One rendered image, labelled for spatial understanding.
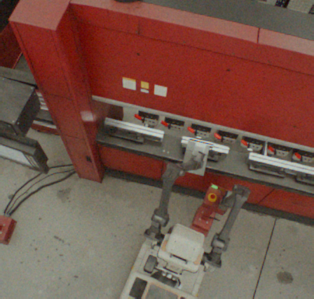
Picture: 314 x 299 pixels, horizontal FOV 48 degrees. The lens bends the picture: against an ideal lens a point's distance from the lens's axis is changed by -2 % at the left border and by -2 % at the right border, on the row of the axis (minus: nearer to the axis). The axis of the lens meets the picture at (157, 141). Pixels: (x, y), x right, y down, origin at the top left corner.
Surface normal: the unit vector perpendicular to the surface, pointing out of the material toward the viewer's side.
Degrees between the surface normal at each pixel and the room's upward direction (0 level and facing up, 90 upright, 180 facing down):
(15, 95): 0
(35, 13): 0
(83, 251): 0
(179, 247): 48
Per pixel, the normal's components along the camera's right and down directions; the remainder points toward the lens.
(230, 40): -0.24, 0.88
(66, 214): 0.04, -0.43
